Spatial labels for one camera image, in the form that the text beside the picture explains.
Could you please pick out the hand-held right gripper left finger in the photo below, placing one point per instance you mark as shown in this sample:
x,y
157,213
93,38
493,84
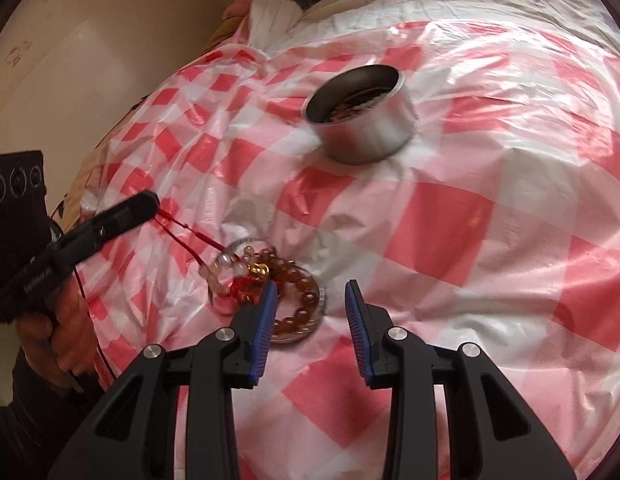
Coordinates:
x,y
262,332

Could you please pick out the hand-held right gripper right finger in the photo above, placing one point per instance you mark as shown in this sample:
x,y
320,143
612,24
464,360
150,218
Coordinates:
x,y
359,332

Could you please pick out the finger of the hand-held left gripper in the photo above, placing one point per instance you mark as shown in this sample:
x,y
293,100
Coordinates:
x,y
120,217

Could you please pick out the round metal tin lid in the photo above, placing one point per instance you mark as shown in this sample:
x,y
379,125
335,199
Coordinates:
x,y
317,310

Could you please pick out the round metal tin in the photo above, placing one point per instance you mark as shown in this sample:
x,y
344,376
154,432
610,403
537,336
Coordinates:
x,y
365,140

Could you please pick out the person's left forearm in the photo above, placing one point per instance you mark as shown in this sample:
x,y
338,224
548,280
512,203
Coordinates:
x,y
20,410

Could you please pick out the person's left hand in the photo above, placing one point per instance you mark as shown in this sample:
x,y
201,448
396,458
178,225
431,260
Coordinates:
x,y
72,335

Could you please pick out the red white checkered plastic tablecloth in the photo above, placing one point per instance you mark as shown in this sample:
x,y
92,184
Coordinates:
x,y
440,235

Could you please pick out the pink cloth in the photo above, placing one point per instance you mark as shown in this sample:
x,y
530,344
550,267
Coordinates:
x,y
237,12

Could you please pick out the white striped bed sheet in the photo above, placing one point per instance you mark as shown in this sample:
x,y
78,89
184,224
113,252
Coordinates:
x,y
275,20

